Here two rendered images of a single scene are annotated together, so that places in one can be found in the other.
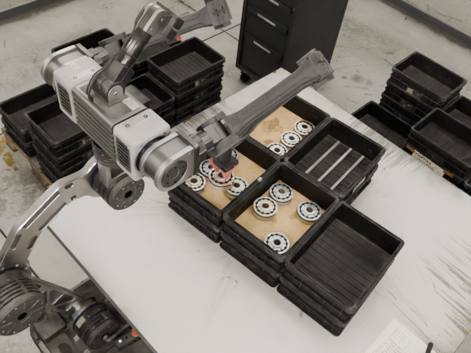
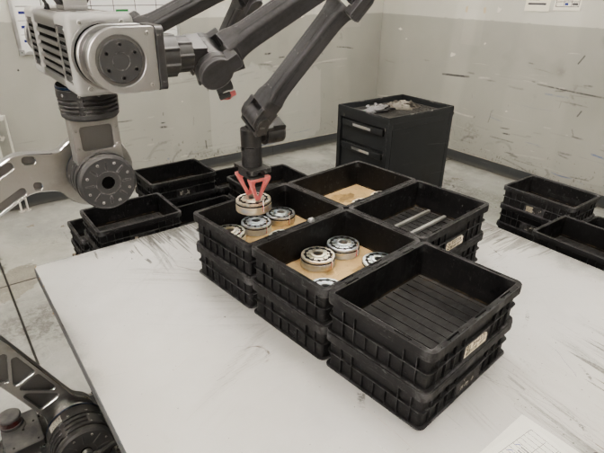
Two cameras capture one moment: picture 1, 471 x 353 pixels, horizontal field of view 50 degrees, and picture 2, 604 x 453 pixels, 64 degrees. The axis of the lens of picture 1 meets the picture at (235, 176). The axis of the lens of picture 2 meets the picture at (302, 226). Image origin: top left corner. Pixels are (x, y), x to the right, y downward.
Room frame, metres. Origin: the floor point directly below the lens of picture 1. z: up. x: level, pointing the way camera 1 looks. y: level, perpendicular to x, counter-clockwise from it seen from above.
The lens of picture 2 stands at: (0.05, -0.39, 1.58)
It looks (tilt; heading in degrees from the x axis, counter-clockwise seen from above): 26 degrees down; 13
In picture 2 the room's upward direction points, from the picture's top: 1 degrees clockwise
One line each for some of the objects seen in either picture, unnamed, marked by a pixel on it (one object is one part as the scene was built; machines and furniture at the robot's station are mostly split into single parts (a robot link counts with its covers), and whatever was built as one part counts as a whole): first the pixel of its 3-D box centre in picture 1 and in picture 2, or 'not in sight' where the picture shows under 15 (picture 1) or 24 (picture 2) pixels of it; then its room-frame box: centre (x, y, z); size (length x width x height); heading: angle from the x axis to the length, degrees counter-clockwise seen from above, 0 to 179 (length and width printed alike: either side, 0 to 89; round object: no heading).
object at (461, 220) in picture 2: (336, 156); (419, 208); (1.59, -0.42, 0.92); 0.40 x 0.30 x 0.02; 147
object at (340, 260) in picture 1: (342, 260); (423, 308); (1.09, -0.45, 0.87); 0.40 x 0.30 x 0.11; 147
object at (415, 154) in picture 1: (424, 168); not in sight; (2.11, -1.08, 0.41); 0.31 x 0.02 x 0.16; 51
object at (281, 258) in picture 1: (282, 208); (337, 246); (1.26, -0.20, 0.92); 0.40 x 0.30 x 0.02; 147
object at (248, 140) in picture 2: not in sight; (253, 137); (1.29, 0.05, 1.21); 0.07 x 0.06 x 0.07; 141
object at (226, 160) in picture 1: (223, 153); (252, 158); (1.29, 0.05, 1.15); 0.10 x 0.07 x 0.07; 50
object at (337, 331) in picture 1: (335, 274); (419, 342); (1.09, -0.45, 0.76); 0.40 x 0.30 x 0.12; 147
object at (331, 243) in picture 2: (281, 192); (342, 244); (1.39, -0.20, 0.86); 0.10 x 0.10 x 0.01
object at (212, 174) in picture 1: (221, 176); (253, 199); (1.28, 0.05, 1.02); 0.10 x 0.10 x 0.01
